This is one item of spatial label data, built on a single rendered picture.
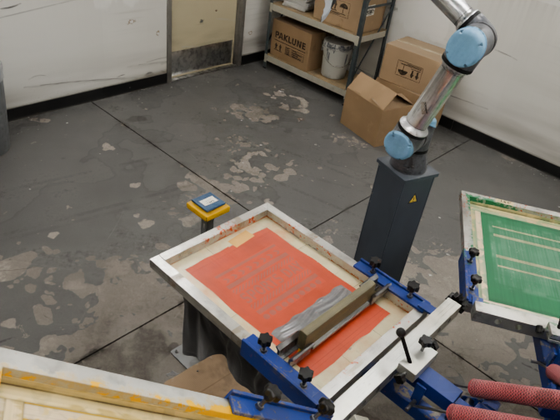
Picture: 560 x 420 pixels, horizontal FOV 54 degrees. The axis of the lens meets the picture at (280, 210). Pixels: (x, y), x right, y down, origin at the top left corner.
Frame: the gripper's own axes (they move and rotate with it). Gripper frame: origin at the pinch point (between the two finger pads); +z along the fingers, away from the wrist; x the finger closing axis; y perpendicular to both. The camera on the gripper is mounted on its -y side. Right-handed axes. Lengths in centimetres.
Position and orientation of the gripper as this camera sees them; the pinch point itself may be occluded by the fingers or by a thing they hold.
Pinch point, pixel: (305, 7)
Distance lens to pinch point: 201.8
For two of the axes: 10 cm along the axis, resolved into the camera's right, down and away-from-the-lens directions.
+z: -6.9, 6.5, 3.2
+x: -7.1, -7.0, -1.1
